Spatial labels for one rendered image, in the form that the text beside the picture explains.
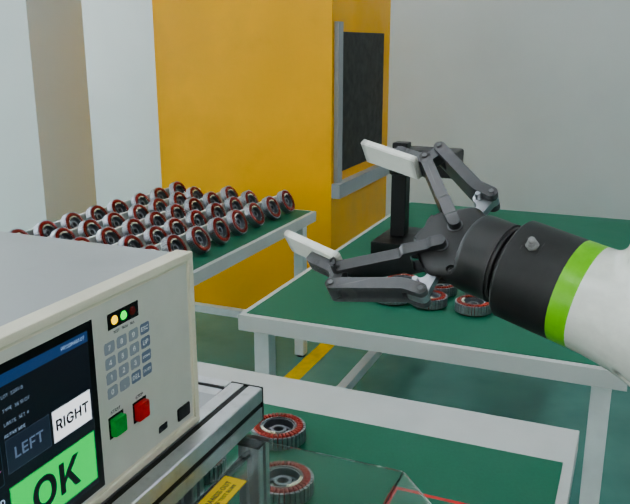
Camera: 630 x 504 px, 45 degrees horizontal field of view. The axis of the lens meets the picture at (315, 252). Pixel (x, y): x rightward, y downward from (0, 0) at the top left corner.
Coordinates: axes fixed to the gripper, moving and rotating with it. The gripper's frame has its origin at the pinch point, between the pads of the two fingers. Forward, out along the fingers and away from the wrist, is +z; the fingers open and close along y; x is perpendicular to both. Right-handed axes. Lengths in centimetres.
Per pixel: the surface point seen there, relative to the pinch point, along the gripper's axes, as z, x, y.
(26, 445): 2.3, 7.5, -37.1
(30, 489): 1.5, 4.5, -39.6
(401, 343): 46, -123, 36
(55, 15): 347, -142, 124
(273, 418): 38, -80, -8
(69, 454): 3.0, 1.9, -35.8
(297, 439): 30, -79, -10
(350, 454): 20, -82, -6
